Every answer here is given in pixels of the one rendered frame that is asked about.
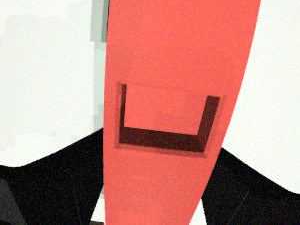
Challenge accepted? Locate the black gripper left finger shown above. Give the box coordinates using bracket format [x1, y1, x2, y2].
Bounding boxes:
[0, 128, 104, 225]

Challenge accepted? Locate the red toy airplane fuselage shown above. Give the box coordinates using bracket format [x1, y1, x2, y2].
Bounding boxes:
[102, 0, 260, 225]

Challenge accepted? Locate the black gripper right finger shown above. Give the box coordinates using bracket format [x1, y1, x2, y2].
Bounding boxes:
[202, 148, 300, 225]

